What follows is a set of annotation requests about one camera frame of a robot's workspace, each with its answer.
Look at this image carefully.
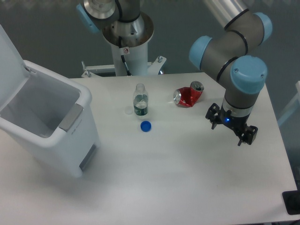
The black device at table edge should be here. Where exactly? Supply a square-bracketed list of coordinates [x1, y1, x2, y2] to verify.
[282, 190, 300, 215]

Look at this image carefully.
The white furniture at right edge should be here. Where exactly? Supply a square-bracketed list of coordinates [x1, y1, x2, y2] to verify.
[277, 81, 300, 127]

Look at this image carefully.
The white trash can body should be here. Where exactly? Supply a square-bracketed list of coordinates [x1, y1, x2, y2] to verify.
[0, 61, 99, 178]

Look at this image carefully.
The white pedestal base frame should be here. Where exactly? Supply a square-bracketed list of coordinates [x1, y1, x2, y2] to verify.
[81, 56, 167, 77]

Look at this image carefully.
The blue bottle cap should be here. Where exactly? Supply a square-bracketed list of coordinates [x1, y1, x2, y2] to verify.
[140, 120, 152, 132]

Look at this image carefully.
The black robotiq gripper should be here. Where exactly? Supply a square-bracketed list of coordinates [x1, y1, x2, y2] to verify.
[205, 103, 258, 146]

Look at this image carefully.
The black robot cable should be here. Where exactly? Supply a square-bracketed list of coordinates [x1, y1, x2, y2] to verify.
[118, 36, 132, 76]

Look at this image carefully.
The crushed red soda can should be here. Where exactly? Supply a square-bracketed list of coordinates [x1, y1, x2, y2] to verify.
[173, 81, 204, 108]

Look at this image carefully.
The clear green-label plastic bottle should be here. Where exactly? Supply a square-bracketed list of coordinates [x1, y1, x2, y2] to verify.
[133, 83, 149, 116]

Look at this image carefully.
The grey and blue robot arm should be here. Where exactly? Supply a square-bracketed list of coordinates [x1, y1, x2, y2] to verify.
[76, 0, 272, 144]

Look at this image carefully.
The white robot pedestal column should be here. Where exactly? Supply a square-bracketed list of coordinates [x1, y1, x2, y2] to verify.
[111, 44, 148, 76]

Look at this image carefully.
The white bottle cap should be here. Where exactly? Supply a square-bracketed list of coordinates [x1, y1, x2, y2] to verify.
[124, 106, 133, 115]

